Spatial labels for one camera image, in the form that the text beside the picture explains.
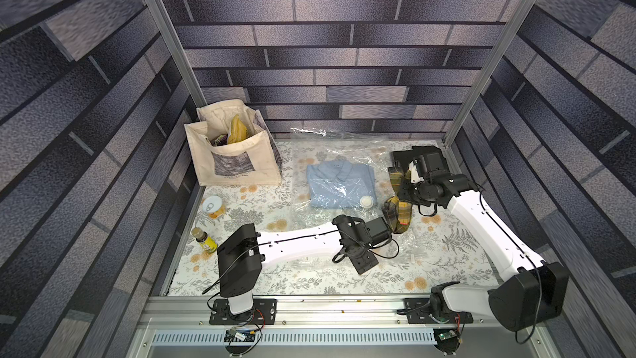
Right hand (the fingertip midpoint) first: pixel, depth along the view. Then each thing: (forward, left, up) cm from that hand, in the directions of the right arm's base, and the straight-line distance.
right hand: (399, 191), depth 82 cm
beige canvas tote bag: (+12, +52, +1) cm, 54 cm away
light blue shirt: (+12, +20, -13) cm, 27 cm away
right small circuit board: (-39, -12, -20) cm, 46 cm away
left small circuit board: (-40, +50, -17) cm, 66 cm away
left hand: (-19, +13, -7) cm, 24 cm away
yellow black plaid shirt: (-9, +2, 0) cm, 9 cm away
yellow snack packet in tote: (+22, +59, +7) cm, 63 cm away
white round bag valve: (+4, +9, -14) cm, 17 cm away
